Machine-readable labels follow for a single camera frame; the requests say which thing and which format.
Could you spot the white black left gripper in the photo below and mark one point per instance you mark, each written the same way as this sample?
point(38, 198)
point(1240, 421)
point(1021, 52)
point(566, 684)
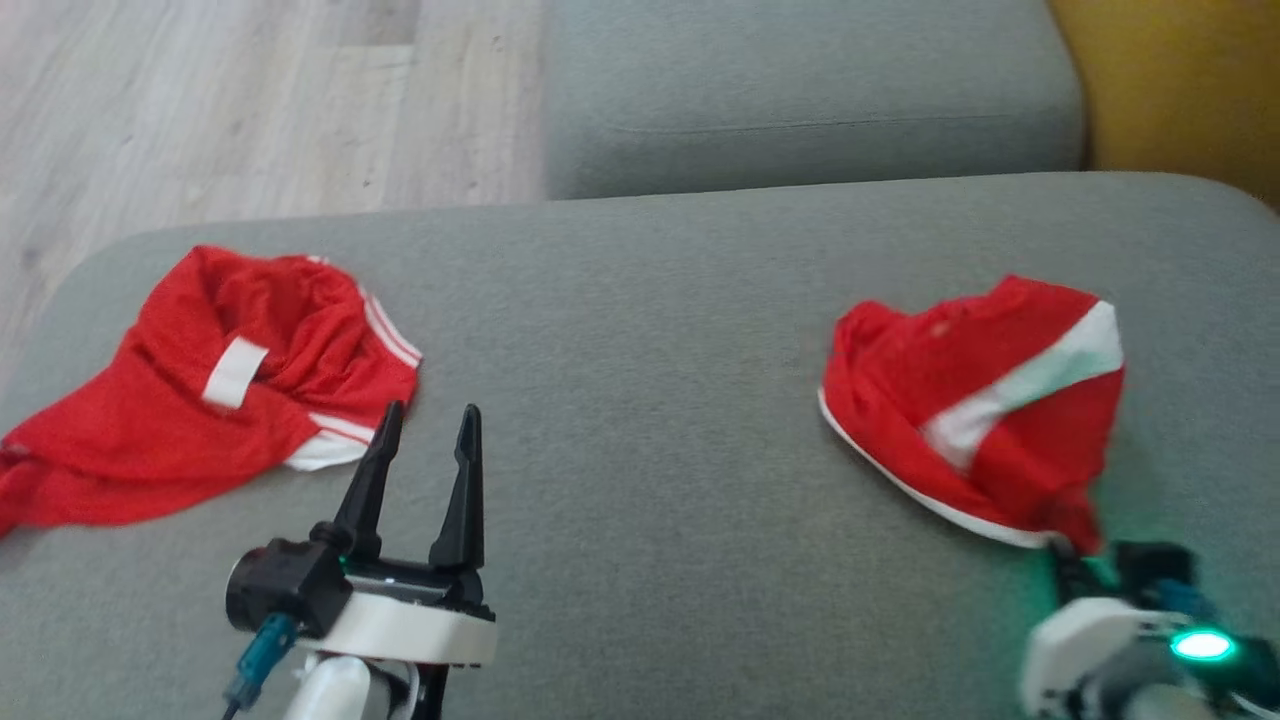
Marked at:
point(420, 632)

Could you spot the red Bulls basketball jersey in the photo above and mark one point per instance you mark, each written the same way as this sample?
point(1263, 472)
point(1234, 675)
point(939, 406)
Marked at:
point(150, 440)

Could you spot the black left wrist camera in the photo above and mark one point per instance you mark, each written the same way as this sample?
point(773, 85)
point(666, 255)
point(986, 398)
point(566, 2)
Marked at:
point(285, 585)

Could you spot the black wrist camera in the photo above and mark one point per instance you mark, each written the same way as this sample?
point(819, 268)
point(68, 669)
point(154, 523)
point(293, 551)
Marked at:
point(285, 585)
point(1155, 570)

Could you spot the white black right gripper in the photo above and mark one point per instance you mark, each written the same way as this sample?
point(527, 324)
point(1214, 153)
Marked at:
point(1060, 650)

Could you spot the yellow upholstered cushion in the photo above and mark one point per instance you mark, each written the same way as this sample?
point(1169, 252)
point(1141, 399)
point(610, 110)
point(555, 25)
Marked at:
point(1180, 80)

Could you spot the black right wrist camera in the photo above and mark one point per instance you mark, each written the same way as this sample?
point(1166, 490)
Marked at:
point(1155, 570)

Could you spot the red shorts with white stripes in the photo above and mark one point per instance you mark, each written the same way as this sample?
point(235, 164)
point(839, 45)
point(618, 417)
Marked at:
point(1020, 450)

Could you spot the small grey sofa cushion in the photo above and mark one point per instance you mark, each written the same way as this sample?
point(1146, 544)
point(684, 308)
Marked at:
point(800, 90)

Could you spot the large grey sofa seat cushion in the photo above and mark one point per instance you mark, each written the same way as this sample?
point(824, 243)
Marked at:
point(640, 350)

